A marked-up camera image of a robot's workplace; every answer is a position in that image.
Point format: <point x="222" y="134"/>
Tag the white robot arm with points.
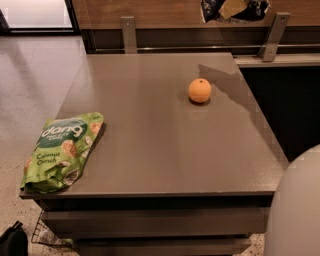
<point x="287" y="82"/>

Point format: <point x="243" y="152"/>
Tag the green rice chip bag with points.
<point x="60" y="154"/>

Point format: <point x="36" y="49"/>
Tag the wire basket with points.
<point x="42" y="235"/>

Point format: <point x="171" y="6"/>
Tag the blue chip bag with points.
<point x="210" y="10"/>

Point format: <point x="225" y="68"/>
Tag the left grey metal bracket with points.
<point x="129" y="34"/>

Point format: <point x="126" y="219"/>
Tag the metal rail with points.
<point x="236" y="50"/>

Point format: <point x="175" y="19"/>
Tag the orange fruit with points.
<point x="199" y="90"/>

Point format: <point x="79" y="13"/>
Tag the black bag on floor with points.
<point x="14" y="241"/>

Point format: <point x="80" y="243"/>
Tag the grey drawer cabinet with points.
<point x="168" y="176"/>

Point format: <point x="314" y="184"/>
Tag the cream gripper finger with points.
<point x="232" y="7"/>

